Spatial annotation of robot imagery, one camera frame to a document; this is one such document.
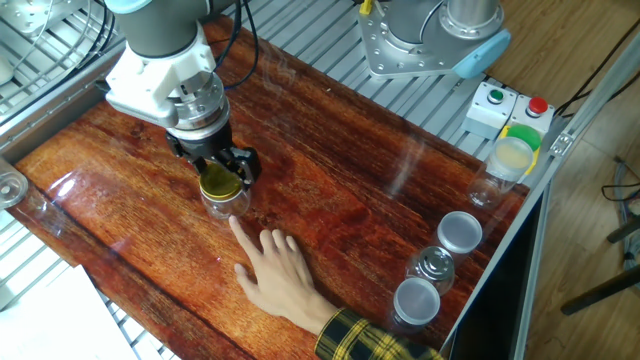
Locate gold metal jar lid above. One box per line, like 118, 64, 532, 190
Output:
198, 162, 244, 202

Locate black flat panel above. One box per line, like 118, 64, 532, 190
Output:
447, 194, 544, 360

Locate glossy wood grain mat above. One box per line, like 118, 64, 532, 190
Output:
9, 17, 531, 360

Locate dark chair leg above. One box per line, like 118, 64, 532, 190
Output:
606, 217, 640, 245
559, 264, 640, 316

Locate grey aluminium rail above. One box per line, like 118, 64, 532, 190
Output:
0, 27, 131, 164

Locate silver metal mounting plate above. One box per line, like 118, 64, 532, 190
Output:
0, 0, 86, 36

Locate grey box green button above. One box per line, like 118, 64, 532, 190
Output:
462, 81, 519, 140

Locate black cable bundle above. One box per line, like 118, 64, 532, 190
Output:
0, 0, 117, 106

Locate empty clear lidless jar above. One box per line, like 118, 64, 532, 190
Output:
0, 158, 30, 210

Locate black floor cable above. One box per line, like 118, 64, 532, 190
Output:
554, 14, 640, 119

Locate clear jar silver metal lid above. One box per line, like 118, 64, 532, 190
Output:
404, 245, 456, 296

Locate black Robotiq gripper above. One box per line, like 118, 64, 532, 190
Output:
165, 122, 263, 192

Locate grey floor cable bundle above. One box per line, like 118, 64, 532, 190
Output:
599, 157, 640, 264

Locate small clear glass jar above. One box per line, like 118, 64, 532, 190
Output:
200, 187, 252, 220

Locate aluminium frame post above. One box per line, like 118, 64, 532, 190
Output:
547, 42, 640, 159

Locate white paper sheet stack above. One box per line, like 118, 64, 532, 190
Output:
0, 264, 141, 360

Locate bare human hand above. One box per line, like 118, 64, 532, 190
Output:
227, 214, 339, 335

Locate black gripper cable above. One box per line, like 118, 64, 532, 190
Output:
214, 0, 260, 91

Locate forearm yellow black plaid sleeve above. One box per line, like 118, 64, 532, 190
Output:
307, 299, 444, 360

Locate grey box red button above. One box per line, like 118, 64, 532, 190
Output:
508, 93, 556, 137

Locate large clear jar white lid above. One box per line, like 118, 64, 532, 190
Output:
467, 136, 535, 210

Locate white printed wrist mount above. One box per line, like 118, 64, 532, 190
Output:
104, 22, 219, 129

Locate yellow box green round cap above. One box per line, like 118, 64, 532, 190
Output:
498, 123, 543, 176

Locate clear jar white plastic lid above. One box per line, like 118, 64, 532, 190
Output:
388, 277, 442, 335
434, 210, 484, 266

